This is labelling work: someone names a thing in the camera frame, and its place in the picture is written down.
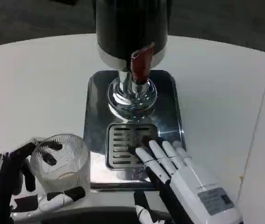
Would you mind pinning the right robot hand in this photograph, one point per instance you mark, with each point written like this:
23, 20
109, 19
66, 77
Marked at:
193, 184

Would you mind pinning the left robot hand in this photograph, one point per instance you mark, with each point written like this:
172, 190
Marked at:
9, 172

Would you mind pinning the clear ribbed glass cup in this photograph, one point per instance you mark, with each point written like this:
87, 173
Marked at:
61, 163

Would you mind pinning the slotted steel drip grid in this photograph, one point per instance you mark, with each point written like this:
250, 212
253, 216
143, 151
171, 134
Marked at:
132, 147

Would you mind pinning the steel drip tray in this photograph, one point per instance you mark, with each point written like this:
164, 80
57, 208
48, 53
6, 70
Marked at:
132, 121

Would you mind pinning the red dispenser tap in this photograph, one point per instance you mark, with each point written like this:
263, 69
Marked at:
141, 63

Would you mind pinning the black drink dispenser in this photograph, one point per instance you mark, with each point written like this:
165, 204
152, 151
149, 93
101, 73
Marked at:
131, 58

